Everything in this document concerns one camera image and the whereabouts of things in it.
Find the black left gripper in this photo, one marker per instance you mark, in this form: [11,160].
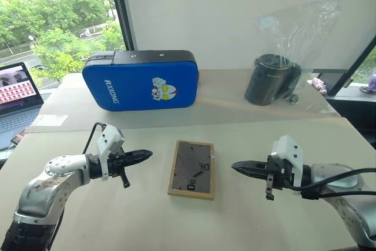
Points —
[117,164]

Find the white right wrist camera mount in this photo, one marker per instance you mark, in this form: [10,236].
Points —
[289,151]

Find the blue cartoon print pad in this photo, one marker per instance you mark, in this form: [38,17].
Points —
[138,83]

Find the clear plastic bag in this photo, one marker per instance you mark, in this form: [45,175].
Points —
[305,36]

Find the wooden picture frame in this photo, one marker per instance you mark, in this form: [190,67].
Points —
[191,168]

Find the black window frame post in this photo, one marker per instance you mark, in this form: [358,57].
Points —
[123,13]

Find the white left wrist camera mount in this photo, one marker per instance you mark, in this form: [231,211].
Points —
[109,140]

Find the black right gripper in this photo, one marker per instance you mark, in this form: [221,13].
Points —
[279,174]

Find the open laptop computer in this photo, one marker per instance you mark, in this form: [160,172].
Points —
[14,107]

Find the pink small object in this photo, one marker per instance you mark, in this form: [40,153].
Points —
[319,85]

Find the purple small object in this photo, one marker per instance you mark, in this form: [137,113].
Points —
[370,83]

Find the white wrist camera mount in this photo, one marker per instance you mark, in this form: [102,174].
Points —
[289,151]
[109,140]

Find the small black plug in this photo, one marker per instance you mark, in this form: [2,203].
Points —
[293,98]

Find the black cylindrical container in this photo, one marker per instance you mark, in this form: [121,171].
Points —
[268,80]

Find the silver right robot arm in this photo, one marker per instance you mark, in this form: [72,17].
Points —
[349,204]

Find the black slanted window frame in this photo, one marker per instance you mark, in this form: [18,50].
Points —
[357,63]

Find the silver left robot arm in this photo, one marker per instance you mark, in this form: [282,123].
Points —
[44,192]

